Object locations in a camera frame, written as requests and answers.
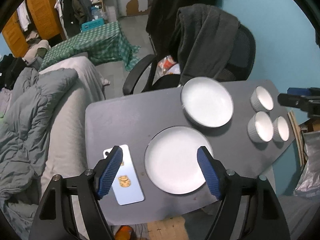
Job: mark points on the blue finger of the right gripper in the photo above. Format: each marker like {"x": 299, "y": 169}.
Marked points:
{"x": 299, "y": 91}
{"x": 289, "y": 100}

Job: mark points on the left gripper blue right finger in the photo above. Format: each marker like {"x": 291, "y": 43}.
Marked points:
{"x": 213, "y": 172}

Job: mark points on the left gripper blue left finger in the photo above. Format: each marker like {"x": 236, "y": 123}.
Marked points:
{"x": 106, "y": 170}

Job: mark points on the white ribbed bowl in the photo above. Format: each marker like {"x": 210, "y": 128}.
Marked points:
{"x": 260, "y": 128}
{"x": 281, "y": 130}
{"x": 261, "y": 100}

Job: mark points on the large white plate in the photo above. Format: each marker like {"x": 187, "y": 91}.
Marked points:
{"x": 206, "y": 102}

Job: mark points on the white smartphone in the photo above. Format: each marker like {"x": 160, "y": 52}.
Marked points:
{"x": 126, "y": 186}

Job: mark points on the beige bed sheet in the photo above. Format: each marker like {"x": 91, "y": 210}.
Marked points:
{"x": 67, "y": 147}

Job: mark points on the cardboard piece beside table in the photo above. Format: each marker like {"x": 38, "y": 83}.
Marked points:
{"x": 298, "y": 137}

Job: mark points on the black office chair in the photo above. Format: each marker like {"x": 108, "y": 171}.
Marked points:
{"x": 238, "y": 68}

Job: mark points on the silver plastic bag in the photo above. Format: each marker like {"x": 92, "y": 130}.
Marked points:
{"x": 308, "y": 185}

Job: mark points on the grey duvet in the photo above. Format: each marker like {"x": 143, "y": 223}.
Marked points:
{"x": 25, "y": 127}

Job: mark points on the dark grey fleece blanket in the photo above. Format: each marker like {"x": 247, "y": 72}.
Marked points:
{"x": 207, "y": 40}

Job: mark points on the green checkered cloth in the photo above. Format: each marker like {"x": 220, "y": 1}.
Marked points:
{"x": 103, "y": 44}

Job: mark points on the teal plastic crate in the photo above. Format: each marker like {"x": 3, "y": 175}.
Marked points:
{"x": 92, "y": 24}

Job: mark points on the clothes rack with garments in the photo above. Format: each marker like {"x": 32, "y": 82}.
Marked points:
{"x": 73, "y": 13}

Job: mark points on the orange wooden wardrobe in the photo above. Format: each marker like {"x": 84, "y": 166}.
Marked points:
{"x": 37, "y": 17}

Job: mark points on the black coats on wall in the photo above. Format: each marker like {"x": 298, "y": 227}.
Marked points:
{"x": 161, "y": 21}

